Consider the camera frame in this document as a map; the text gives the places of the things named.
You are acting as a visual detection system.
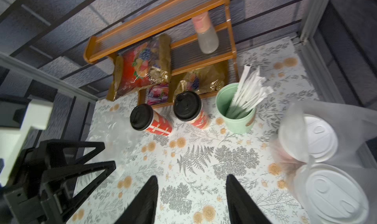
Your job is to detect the pink snack packet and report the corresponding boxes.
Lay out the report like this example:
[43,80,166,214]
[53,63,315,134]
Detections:
[147,83,169,105]

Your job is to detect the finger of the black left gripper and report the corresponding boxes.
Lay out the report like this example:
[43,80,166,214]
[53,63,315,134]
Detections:
[41,160,117,222]
[44,139,105,165]

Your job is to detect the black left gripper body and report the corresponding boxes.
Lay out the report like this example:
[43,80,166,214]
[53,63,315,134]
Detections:
[1,148,62,224]

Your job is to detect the gold fruit snack bag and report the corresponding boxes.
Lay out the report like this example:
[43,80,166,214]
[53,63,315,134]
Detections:
[173,61,228,100]

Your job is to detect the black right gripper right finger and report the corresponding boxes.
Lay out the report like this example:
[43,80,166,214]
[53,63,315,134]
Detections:
[226,175,271,224]

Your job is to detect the black lid milk tea cup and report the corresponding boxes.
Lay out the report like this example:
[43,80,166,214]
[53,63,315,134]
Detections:
[130,104,173,136]

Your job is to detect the wooden shelf rack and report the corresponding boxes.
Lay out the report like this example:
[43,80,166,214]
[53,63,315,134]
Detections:
[83,0,238,92]

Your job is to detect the translucent plastic carrier bag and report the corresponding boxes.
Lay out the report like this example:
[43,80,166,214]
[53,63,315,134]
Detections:
[270,100,377,224]

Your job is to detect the green plastic straw cup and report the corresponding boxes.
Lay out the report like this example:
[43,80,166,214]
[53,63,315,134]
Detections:
[216,83,257,134]

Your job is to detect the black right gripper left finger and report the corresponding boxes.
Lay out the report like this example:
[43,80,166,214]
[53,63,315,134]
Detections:
[115,176,159,224]

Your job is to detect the red floral milk tea cup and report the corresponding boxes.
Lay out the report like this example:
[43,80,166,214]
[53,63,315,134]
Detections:
[278,114,339,163]

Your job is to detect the red snack bag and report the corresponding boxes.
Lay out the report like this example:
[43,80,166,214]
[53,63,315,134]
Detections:
[106,34,171,101]

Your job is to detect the pink capped white bottle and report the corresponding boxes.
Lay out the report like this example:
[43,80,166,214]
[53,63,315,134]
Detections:
[191,12,220,54]

